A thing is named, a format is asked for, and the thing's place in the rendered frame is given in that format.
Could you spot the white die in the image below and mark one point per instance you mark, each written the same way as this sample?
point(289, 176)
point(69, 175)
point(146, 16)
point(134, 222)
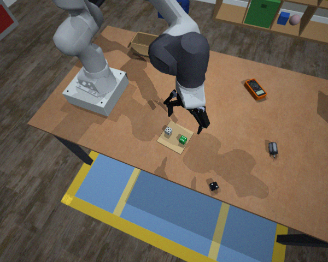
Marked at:
point(168, 130)

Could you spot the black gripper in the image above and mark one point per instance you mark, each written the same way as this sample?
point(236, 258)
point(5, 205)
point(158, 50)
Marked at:
point(199, 113)

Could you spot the orange digital multimeter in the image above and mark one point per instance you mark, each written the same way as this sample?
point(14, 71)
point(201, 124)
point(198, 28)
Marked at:
point(255, 89)

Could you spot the beige square mat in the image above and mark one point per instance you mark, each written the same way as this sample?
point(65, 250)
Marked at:
point(172, 141)

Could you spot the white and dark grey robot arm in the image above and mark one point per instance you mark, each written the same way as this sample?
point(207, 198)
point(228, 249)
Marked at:
point(180, 50)

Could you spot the black die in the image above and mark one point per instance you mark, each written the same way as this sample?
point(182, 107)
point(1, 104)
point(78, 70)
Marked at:
point(213, 186)

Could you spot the green die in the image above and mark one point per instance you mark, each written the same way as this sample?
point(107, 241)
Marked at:
point(182, 139)

